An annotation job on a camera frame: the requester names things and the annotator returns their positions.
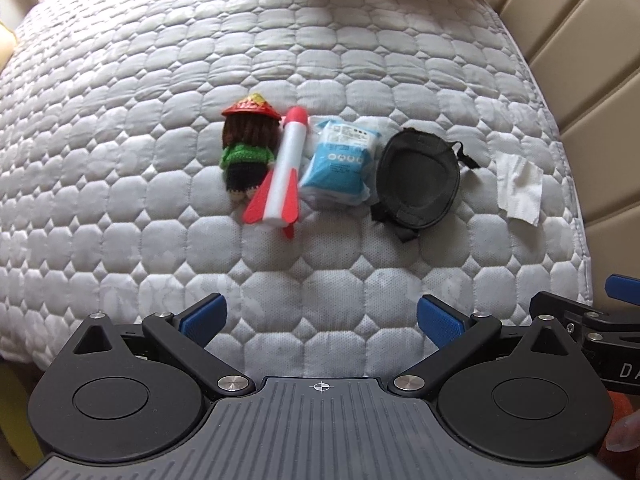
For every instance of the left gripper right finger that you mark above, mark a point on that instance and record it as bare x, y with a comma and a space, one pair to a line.
461, 341

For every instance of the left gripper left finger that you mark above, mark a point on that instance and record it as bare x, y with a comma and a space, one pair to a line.
180, 340

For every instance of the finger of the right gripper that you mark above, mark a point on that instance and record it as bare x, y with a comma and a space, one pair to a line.
623, 288

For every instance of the white paper towel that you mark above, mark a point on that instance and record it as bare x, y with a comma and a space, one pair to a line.
519, 188

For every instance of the red white foam rocket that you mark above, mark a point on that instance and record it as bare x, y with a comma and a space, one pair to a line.
276, 200

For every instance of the blue cotton pads packet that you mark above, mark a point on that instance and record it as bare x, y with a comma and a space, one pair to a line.
339, 170

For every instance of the person's hand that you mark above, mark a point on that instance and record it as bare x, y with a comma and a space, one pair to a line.
624, 436

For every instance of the grey quilted mattress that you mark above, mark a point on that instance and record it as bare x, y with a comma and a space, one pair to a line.
134, 132

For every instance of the beige padded headboard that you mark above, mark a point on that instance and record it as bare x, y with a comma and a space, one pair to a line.
585, 57

